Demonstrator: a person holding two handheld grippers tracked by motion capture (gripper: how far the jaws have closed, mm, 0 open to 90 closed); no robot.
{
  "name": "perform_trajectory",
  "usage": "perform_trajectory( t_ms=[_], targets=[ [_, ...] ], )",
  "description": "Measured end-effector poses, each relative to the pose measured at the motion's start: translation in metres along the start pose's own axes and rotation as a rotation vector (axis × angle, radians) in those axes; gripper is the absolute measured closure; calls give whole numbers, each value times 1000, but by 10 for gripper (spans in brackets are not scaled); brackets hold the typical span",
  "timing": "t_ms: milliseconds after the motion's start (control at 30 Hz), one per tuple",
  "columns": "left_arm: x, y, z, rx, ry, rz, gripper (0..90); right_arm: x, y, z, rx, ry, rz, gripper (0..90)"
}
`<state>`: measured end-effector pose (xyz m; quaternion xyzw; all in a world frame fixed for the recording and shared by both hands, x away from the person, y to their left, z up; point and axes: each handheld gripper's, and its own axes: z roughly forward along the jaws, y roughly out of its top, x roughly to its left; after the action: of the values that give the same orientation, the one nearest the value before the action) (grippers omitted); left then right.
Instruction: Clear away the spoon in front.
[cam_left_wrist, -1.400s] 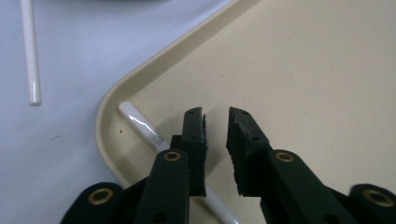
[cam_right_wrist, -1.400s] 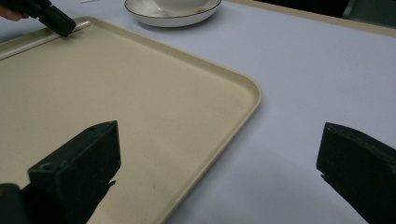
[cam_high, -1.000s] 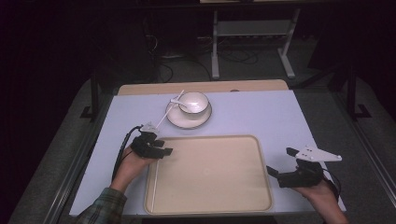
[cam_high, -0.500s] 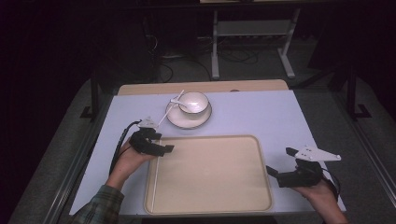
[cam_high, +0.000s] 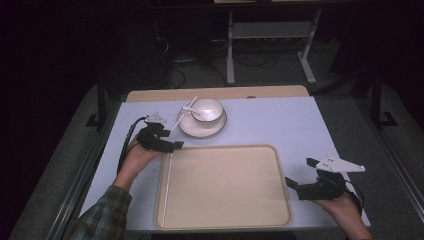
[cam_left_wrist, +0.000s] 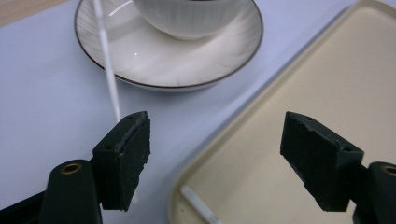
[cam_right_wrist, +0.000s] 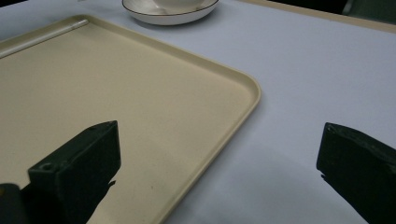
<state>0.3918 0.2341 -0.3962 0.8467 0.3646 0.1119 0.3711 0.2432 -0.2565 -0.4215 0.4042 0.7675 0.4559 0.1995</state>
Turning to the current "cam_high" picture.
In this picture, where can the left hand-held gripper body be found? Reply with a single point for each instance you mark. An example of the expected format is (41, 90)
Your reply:
(154, 140)

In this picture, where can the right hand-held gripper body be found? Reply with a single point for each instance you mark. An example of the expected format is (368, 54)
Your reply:
(323, 189)

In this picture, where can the white plate with dark rim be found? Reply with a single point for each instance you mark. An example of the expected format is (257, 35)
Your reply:
(203, 130)

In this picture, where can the white ceramic bowl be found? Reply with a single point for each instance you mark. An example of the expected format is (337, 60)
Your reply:
(208, 110)

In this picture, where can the beige plastic tray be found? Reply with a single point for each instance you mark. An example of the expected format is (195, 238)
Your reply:
(226, 188)

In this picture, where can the person's right hand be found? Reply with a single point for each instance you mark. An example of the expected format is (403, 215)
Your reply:
(341, 207)

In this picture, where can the person's left hand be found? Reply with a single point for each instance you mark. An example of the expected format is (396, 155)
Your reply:
(138, 161)

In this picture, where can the black metal stand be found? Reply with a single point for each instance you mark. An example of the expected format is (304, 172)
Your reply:
(377, 106)
(101, 106)

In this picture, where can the white metal table frame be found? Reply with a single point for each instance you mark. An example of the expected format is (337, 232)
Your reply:
(266, 30)

